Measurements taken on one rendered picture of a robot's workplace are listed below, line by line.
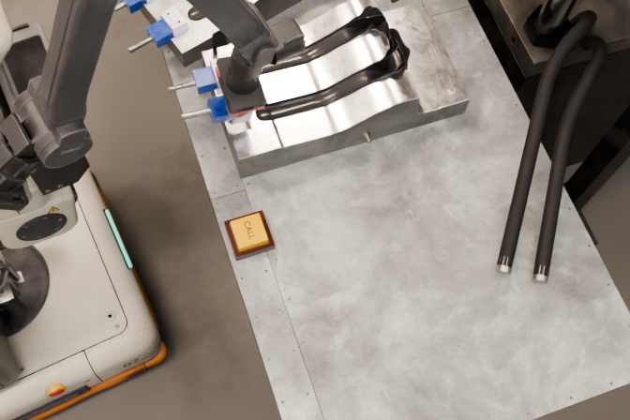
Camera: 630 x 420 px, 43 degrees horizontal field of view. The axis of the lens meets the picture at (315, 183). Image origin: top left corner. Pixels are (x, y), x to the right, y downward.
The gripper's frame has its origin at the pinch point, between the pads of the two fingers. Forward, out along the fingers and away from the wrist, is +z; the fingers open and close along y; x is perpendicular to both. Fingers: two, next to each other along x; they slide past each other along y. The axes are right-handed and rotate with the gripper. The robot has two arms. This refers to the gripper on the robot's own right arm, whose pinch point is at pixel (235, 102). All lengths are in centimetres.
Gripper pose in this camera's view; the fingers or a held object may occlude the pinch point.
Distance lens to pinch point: 151.3
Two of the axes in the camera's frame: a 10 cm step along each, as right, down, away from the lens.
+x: -9.3, 2.3, -3.0
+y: -3.1, -9.1, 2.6
